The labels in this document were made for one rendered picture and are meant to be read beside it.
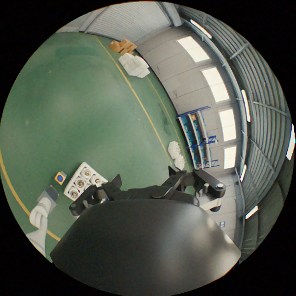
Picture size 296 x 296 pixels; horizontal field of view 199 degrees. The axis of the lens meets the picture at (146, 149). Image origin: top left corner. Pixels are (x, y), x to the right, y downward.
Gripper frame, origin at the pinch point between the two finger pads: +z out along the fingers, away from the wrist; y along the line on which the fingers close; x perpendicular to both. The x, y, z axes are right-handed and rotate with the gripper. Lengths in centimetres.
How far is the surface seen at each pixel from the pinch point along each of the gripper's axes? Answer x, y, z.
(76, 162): -1, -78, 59
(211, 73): 312, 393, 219
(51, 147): 20, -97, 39
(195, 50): 453, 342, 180
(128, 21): 562, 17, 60
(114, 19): 531, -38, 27
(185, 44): 507, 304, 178
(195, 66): 364, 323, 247
